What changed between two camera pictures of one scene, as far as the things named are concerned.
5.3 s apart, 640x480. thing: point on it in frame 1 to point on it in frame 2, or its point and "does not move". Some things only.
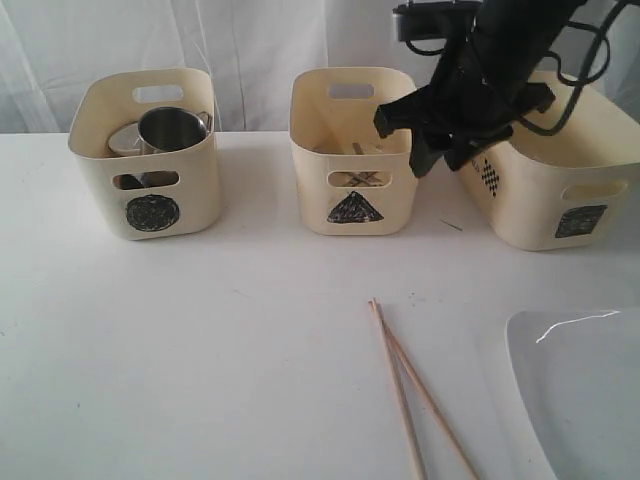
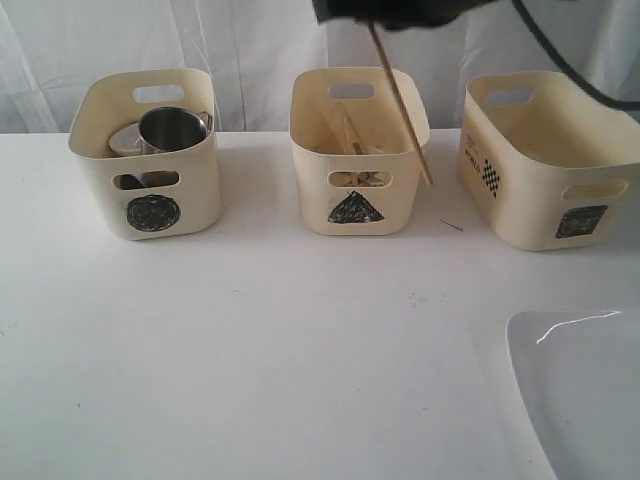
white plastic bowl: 127,141 does not move
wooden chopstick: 425,390 to 402,105
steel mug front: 171,129 does not move
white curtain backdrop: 252,49 does not move
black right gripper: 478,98 to 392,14
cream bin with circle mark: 158,195 does not move
